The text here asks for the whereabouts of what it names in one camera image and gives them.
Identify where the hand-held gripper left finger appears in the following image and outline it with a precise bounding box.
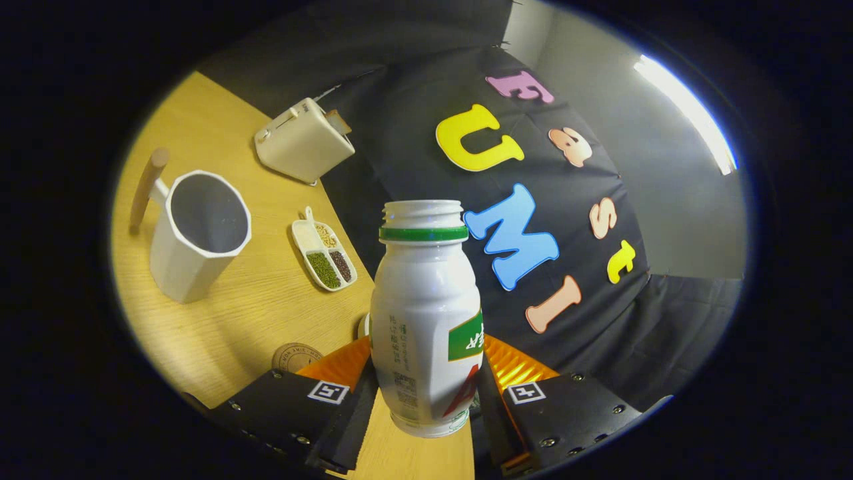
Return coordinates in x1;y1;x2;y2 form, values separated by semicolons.
210;337;381;475

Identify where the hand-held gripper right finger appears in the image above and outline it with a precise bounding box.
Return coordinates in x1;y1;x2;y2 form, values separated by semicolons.
476;333;644;475

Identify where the round cork coaster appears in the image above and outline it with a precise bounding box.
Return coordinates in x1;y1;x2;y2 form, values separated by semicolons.
272;343;324;374

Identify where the white cup wooden handle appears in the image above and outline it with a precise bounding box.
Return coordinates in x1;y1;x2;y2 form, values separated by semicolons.
129;147;253;304

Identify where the white juice bottle green ring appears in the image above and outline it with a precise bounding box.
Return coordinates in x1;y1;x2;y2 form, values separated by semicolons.
369;200;484;439

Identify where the wooden table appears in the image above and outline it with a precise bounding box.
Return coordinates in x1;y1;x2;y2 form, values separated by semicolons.
110;71;475;480

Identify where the white divided bean dish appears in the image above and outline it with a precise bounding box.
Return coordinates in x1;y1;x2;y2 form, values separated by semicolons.
291;206;359;293

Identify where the cream toaster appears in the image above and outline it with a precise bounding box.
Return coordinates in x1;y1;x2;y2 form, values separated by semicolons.
254;97;356;185

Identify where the black backdrop cloth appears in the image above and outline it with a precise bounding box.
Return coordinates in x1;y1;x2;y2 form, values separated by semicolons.
200;0;744;414

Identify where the ceiling light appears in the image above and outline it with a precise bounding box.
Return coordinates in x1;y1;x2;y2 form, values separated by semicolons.
633;55;738;176

